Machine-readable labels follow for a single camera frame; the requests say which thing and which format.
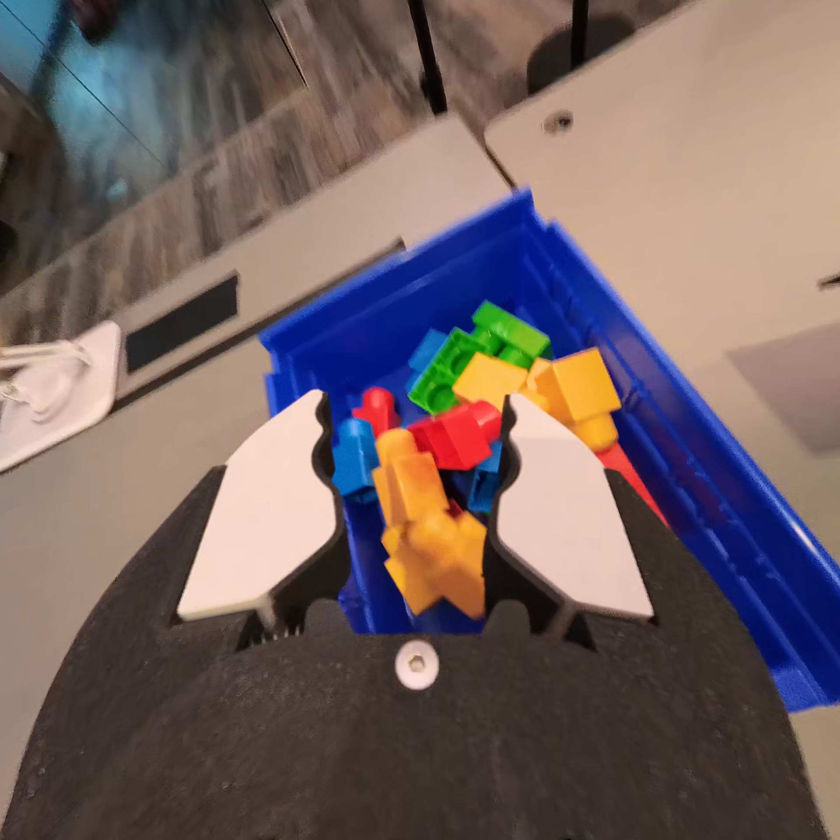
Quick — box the black stand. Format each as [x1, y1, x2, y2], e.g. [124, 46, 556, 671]
[528, 0, 636, 93]

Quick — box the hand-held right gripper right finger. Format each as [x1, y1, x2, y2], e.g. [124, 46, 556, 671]
[482, 392, 656, 641]

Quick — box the blue plastic bin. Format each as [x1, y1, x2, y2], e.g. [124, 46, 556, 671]
[258, 187, 840, 713]

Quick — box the adjacent grey desk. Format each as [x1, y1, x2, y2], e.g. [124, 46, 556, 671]
[484, 0, 840, 840]

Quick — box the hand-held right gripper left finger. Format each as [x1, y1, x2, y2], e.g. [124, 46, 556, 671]
[176, 389, 349, 641]

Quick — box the red two-stud toy block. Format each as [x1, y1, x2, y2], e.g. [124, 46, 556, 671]
[594, 441, 667, 526]

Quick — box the dark metal desk plate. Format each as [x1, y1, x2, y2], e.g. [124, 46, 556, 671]
[125, 274, 240, 375]

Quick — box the white stand base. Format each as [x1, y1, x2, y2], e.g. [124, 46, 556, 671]
[0, 320, 126, 473]

